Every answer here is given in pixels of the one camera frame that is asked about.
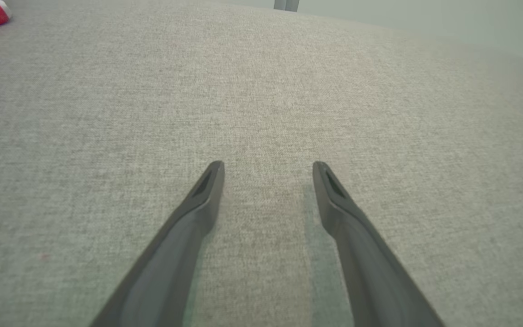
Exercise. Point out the grey metal post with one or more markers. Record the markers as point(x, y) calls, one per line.
point(286, 4)

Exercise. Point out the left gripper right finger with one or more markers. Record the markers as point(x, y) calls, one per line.
point(370, 272)

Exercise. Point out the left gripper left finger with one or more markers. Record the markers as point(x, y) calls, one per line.
point(175, 254)

